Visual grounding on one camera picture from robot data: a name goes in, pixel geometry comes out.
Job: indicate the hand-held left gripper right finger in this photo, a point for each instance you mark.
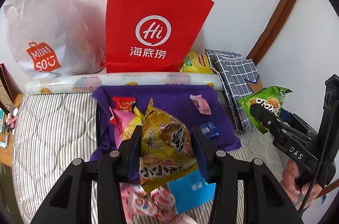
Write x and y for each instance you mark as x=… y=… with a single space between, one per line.
x=202 y=160

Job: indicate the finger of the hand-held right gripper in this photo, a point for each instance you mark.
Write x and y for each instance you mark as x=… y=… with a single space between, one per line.
x=289 y=118
x=262 y=114

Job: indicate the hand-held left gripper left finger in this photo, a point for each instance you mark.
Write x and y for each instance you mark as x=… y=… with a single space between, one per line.
x=132 y=160

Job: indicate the green snack packet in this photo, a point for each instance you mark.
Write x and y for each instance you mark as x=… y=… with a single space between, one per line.
x=267 y=98

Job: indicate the pink yellow snack packet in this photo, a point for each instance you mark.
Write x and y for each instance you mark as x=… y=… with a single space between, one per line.
x=124 y=126

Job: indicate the strawberry print snack packet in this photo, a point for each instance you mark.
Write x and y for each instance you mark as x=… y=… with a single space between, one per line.
x=148 y=202

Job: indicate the small pink snack packet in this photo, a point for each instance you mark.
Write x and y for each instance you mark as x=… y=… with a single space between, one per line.
x=201 y=105

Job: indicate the red snack packet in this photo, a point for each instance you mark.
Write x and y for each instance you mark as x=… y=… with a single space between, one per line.
x=124 y=105

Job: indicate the purple cloth covered tray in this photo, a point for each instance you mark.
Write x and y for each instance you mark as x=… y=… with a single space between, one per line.
x=169 y=97

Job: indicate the person's right hand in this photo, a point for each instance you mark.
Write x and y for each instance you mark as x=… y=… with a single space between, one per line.
x=291 y=179

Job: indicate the small blue snack packet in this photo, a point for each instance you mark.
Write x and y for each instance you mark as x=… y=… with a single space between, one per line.
x=210 y=131

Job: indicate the blue tissue box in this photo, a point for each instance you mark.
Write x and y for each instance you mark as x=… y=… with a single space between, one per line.
x=190 y=195

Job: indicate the grey checked cloth with star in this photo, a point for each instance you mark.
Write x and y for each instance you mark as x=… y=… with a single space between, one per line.
x=233 y=75

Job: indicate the patterned film roll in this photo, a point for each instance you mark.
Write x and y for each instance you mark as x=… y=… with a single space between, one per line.
x=119 y=79

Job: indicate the striped quilted cover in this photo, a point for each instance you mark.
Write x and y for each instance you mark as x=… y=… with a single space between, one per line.
x=53 y=134

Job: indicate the yellow tea packet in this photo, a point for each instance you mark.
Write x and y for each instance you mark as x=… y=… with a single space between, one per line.
x=196 y=62

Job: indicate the white plastic shopping bag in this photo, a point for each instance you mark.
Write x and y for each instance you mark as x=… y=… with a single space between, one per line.
x=53 y=28

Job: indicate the red paper bag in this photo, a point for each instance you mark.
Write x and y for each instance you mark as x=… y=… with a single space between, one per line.
x=148 y=1

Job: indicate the brown wooden door frame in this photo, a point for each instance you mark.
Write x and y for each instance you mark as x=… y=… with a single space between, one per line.
x=280 y=15

